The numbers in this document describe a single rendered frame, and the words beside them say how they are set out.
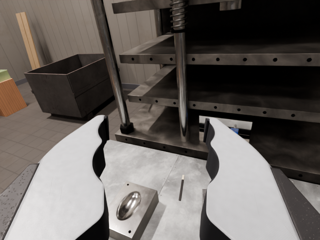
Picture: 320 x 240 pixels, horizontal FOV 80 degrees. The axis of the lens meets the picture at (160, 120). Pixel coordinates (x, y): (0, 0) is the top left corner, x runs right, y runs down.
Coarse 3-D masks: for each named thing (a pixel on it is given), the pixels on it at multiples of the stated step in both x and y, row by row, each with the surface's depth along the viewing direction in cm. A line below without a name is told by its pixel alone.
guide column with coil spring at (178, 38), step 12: (180, 12) 81; (180, 36) 86; (180, 48) 88; (180, 60) 91; (180, 72) 94; (180, 84) 98; (180, 96) 101; (180, 108) 105; (180, 120) 110; (180, 132) 115
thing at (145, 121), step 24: (144, 120) 142; (168, 120) 139; (192, 120) 135; (264, 120) 126; (288, 120) 123; (144, 144) 125; (168, 144) 116; (192, 144) 113; (264, 144) 107; (288, 144) 105; (312, 144) 103; (288, 168) 91; (312, 168) 90
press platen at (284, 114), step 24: (168, 72) 151; (192, 72) 145; (216, 72) 140; (240, 72) 134; (264, 72) 129; (288, 72) 125; (312, 72) 121; (144, 96) 117; (168, 96) 114; (192, 96) 110; (216, 96) 107; (240, 96) 104; (264, 96) 101; (288, 96) 98; (312, 96) 95; (312, 120) 85
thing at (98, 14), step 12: (96, 0) 91; (96, 12) 94; (156, 12) 148; (96, 24) 98; (108, 24) 99; (156, 24) 153; (108, 36) 100; (108, 48) 102; (108, 60) 106; (120, 84) 115; (120, 96) 117; (120, 108) 121; (120, 120) 128
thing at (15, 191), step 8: (32, 168) 7; (24, 176) 7; (32, 176) 7; (16, 184) 7; (24, 184) 7; (8, 192) 6; (16, 192) 6; (24, 192) 6; (0, 200) 6; (8, 200) 6; (16, 200) 6; (0, 208) 6; (8, 208) 6; (16, 208) 6; (0, 216) 6; (8, 216) 6; (0, 224) 6; (8, 224) 6; (0, 232) 5
